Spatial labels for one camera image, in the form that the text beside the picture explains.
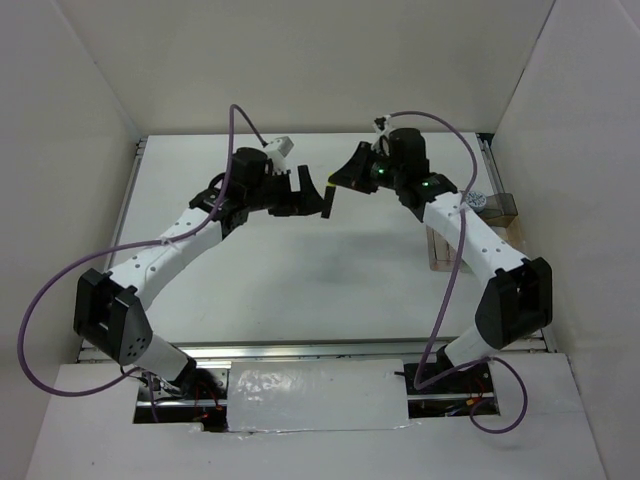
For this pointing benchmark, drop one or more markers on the clear compartment organizer box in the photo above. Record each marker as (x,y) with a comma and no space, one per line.
(501,215)

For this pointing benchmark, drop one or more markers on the white foil sheet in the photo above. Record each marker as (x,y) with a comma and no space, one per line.
(320,395)

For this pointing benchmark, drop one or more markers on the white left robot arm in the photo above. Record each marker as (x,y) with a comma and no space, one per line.
(111,307)

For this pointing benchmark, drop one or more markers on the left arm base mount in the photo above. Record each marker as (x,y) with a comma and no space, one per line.
(202,401)

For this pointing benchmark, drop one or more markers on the black yellow-capped highlighter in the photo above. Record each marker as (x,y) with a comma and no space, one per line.
(329,196)

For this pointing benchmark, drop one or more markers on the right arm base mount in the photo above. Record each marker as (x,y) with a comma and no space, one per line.
(453,396)

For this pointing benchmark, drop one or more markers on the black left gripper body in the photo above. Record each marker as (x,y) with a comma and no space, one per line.
(274,194)

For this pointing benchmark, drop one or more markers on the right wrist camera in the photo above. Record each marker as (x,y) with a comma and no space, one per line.
(382,128)

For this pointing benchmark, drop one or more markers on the aluminium front rail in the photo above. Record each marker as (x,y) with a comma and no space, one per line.
(302,351)

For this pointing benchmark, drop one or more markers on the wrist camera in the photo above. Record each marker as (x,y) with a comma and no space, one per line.
(382,128)
(280,147)

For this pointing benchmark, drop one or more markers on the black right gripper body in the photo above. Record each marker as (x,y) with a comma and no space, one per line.
(387,173)

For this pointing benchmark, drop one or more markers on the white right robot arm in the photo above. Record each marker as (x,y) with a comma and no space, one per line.
(517,297)

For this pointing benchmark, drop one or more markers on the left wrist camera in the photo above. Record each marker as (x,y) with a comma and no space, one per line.
(280,147)

